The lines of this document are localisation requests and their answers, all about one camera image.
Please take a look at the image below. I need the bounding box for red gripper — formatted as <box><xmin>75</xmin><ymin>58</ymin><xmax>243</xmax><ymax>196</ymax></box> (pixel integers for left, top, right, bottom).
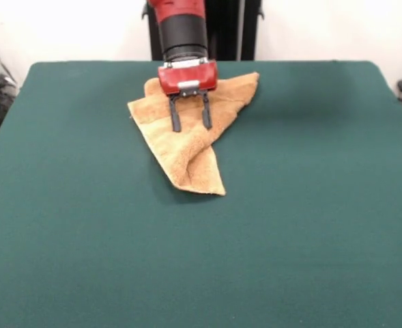
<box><xmin>157</xmin><ymin>58</ymin><xmax>218</xmax><ymax>133</ymax></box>

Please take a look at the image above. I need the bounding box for orange terry towel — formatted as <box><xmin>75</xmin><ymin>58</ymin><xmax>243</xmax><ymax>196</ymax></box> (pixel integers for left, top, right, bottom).
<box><xmin>128</xmin><ymin>70</ymin><xmax>260</xmax><ymax>197</ymax></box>

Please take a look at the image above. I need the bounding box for dark green table cloth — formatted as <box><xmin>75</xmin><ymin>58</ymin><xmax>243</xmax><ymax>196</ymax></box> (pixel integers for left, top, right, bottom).
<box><xmin>0</xmin><ymin>60</ymin><xmax>402</xmax><ymax>328</ymax></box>

